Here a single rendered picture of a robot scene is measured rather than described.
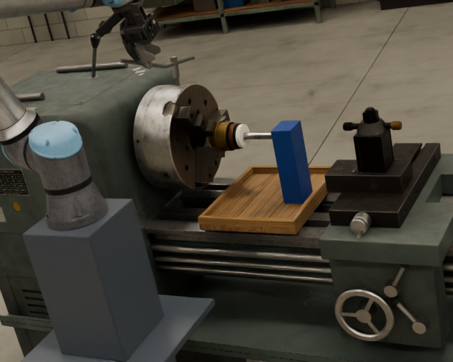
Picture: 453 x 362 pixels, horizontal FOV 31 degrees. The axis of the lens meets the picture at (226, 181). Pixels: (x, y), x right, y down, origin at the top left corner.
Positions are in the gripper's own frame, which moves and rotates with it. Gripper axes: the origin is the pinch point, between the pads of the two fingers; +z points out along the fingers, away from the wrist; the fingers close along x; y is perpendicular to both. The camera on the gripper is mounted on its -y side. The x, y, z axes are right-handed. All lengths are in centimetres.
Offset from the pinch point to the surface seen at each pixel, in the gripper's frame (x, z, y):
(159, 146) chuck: -11.4, 20.3, 0.8
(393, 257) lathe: -32, 38, 70
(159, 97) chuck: 1.3, 12.3, -1.8
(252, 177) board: 9, 51, 12
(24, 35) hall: 537, 293, -610
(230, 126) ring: 2.7, 24.8, 16.3
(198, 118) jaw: -0.4, 19.4, 9.0
